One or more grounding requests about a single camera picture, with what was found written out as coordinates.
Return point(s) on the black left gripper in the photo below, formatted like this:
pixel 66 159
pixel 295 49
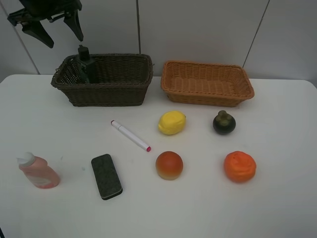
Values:
pixel 35 11

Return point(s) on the dark green pump bottle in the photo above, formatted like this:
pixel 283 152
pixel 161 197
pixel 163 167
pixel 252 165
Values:
pixel 86 66

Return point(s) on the white marker pink caps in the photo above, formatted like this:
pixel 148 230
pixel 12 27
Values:
pixel 138 141

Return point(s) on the pink bottle white cap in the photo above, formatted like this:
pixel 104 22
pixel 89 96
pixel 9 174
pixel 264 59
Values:
pixel 37 171

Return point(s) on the yellow lemon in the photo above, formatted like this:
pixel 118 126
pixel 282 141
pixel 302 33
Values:
pixel 172 122

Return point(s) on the dark grey whiteboard eraser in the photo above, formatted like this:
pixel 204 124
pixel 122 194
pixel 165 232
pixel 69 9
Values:
pixel 107 179

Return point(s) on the red orange peach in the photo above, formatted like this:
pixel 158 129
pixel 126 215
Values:
pixel 169 165

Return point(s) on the dark purple mangosteen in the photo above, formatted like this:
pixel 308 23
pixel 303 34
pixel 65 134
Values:
pixel 224 123

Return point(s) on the orange tangerine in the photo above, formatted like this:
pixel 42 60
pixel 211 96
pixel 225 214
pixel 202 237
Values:
pixel 239 167

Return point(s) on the dark brown wicker basket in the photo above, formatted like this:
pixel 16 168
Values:
pixel 123 80

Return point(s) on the orange wicker basket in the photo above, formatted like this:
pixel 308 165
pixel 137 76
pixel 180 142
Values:
pixel 205 83

